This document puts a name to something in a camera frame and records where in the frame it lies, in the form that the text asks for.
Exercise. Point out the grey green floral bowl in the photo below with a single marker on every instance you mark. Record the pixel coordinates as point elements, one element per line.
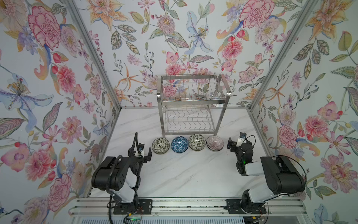
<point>160,145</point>

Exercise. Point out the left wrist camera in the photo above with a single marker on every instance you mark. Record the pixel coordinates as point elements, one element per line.
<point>141,148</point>

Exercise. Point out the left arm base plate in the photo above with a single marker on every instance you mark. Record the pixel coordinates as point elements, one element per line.
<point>132,206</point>

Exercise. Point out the purple striped bowl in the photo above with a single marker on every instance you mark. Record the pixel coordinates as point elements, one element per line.
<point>215,143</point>

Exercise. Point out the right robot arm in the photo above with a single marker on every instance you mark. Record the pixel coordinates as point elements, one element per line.
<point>281,176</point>

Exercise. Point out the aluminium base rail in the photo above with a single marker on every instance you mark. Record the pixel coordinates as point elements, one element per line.
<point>192,206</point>

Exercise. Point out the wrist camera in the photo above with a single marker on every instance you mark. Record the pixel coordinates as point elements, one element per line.
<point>241,138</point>
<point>141,148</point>

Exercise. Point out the green leaf pattern bowl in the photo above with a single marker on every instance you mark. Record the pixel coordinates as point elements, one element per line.
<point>197,142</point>

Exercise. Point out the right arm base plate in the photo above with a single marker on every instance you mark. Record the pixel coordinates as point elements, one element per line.
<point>246,207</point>

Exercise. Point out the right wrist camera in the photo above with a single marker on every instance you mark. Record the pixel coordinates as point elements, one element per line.
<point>241,138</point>

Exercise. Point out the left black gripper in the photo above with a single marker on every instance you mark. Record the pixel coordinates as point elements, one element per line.
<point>140,156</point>

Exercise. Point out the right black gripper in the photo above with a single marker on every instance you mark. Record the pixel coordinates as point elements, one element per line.
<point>235,145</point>

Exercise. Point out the blue triangle pattern bowl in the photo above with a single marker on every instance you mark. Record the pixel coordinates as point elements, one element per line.
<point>179,144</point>

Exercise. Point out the steel two-tier dish rack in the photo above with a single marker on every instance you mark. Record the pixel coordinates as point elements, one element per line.
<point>192,104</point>

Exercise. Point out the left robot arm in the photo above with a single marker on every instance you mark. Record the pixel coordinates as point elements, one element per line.
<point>120,176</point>

